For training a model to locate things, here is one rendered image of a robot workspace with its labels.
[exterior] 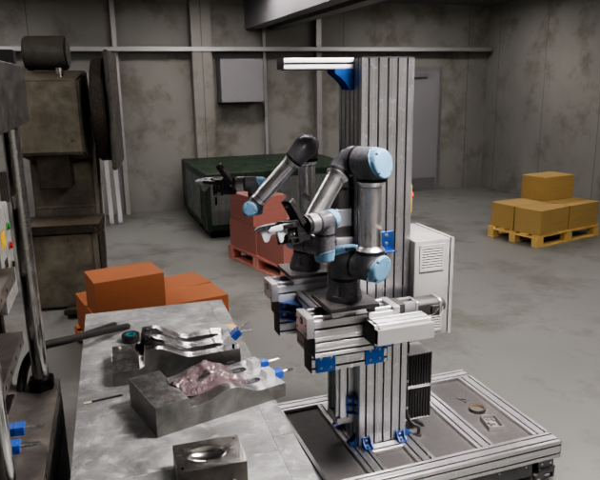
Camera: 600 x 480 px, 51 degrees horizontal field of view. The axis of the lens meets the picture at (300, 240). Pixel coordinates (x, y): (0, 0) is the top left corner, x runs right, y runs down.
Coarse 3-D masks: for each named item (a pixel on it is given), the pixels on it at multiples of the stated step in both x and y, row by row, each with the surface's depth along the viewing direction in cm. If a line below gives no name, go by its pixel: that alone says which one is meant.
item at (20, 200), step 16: (16, 128) 223; (16, 144) 224; (16, 160) 225; (16, 176) 226; (16, 192) 227; (16, 208) 228; (16, 224) 229; (16, 240) 231; (32, 256) 235; (32, 272) 235; (32, 288) 236; (32, 304) 237; (32, 320) 238; (32, 336) 240; (32, 352) 242; (32, 368) 243; (48, 368) 247; (32, 384) 243; (48, 384) 245
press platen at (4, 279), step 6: (0, 270) 227; (6, 270) 227; (12, 270) 229; (0, 276) 221; (6, 276) 220; (12, 276) 228; (0, 282) 214; (6, 282) 214; (12, 282) 227; (0, 288) 208; (6, 288) 213; (0, 294) 202; (6, 294) 212; (0, 300) 201; (0, 306) 200
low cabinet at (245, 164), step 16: (192, 160) 944; (208, 160) 941; (224, 160) 938; (240, 160) 934; (256, 160) 931; (272, 160) 927; (320, 160) 918; (192, 176) 879; (208, 176) 796; (320, 176) 845; (192, 192) 892; (208, 192) 801; (288, 192) 835; (192, 208) 904; (208, 208) 805; (224, 208) 811; (208, 224) 810; (224, 224) 816
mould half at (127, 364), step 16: (160, 336) 259; (192, 336) 270; (112, 352) 261; (128, 352) 261; (144, 352) 248; (160, 352) 247; (176, 352) 249; (192, 352) 254; (208, 352) 253; (224, 352) 254; (112, 368) 247; (128, 368) 247; (144, 368) 246; (160, 368) 248; (176, 368) 250; (128, 384) 246
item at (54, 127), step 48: (48, 48) 551; (48, 96) 523; (96, 96) 527; (48, 144) 533; (96, 144) 546; (0, 192) 538; (48, 192) 580; (96, 192) 600; (48, 240) 547; (96, 240) 580; (48, 288) 556
